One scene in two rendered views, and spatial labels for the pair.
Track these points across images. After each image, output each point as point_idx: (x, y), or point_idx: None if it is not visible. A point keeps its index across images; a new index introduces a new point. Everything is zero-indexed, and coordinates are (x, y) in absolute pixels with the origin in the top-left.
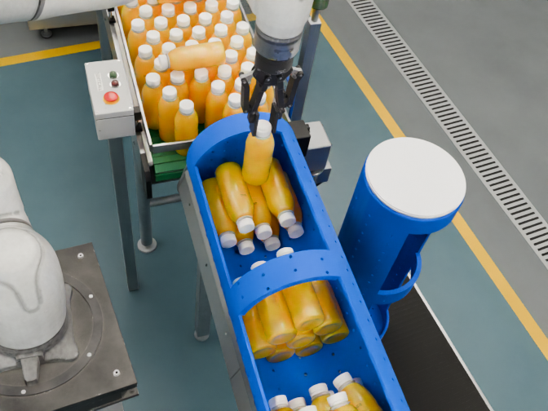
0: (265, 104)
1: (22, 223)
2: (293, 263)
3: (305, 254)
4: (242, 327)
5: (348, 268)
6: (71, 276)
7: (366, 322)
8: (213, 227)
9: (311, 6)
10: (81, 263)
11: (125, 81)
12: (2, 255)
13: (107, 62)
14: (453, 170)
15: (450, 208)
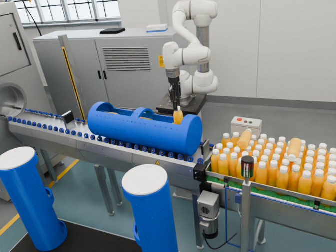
0: (213, 155)
1: (191, 81)
2: (141, 109)
3: (141, 111)
4: (144, 112)
5: (132, 123)
6: (189, 107)
7: (118, 117)
8: (172, 117)
9: (164, 60)
10: (191, 109)
11: (246, 124)
12: (180, 71)
13: (258, 123)
14: (133, 189)
15: (124, 177)
